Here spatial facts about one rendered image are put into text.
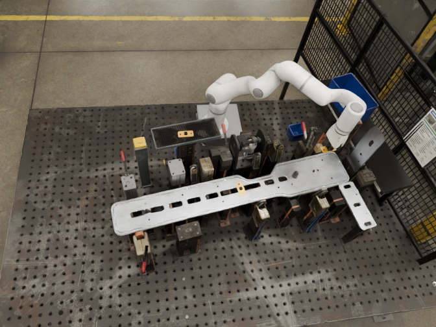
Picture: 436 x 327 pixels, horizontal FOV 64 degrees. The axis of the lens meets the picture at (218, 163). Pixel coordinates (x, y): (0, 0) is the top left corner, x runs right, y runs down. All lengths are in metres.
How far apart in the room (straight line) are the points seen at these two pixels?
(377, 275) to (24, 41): 3.97
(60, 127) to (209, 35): 2.33
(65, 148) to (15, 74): 1.74
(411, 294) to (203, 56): 3.01
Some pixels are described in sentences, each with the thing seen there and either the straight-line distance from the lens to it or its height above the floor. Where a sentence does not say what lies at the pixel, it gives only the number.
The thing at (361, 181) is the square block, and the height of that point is 1.02.
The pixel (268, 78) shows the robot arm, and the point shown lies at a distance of 1.85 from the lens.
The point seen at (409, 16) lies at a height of 0.88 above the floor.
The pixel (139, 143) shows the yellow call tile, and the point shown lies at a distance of 1.93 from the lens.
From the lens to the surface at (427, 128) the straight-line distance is 2.23.
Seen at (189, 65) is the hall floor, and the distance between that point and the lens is 3.99.
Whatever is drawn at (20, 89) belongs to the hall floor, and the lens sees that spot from 3.99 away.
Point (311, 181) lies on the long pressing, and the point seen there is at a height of 1.00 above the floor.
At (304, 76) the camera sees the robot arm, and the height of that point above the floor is 1.60.
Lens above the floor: 2.75
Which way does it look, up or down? 58 degrees down
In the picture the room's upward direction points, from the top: 11 degrees clockwise
